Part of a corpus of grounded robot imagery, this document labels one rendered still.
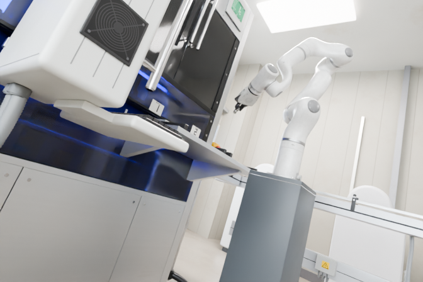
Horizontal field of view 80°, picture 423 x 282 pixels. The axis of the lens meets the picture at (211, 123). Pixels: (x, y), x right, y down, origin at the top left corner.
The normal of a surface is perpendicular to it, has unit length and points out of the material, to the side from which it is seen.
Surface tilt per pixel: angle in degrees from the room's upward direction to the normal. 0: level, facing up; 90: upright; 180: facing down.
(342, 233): 90
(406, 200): 90
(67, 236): 90
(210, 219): 90
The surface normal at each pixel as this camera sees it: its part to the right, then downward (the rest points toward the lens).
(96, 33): 0.76, 0.07
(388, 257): -0.55, -0.40
